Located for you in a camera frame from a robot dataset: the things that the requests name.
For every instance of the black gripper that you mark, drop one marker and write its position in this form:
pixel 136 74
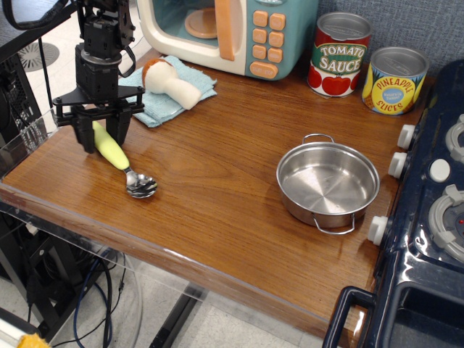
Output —
pixel 98 95

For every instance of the spoon with yellow-green handle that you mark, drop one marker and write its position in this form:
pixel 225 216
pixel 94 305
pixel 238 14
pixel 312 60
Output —
pixel 138 185

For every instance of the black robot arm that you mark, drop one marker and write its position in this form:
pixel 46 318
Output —
pixel 107 25

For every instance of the light blue towel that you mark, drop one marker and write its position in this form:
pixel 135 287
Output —
pixel 160 108

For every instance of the plush mushroom toy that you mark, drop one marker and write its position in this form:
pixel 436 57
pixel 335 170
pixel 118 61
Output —
pixel 160 77

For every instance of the clear acrylic guard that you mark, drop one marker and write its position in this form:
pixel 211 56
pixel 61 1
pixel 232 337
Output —
pixel 27 141

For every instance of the black desk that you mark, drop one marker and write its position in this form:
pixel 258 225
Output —
pixel 13 40

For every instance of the toy microwave oven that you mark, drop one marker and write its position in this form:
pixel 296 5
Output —
pixel 259 39

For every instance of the black table leg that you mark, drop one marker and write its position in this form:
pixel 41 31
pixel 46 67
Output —
pixel 176 319

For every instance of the small steel pot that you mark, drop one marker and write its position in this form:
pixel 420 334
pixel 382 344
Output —
pixel 326 184

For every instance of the tomato sauce can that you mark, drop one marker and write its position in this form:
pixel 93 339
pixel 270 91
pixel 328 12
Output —
pixel 340 45

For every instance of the white stove knob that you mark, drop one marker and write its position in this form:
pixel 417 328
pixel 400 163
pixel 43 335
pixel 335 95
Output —
pixel 397 164
pixel 377 229
pixel 406 136

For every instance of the pineapple slices can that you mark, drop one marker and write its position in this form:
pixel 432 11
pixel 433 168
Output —
pixel 394 80

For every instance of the dark blue toy stove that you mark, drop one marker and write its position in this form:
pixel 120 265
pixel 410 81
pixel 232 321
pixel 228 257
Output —
pixel 417 300

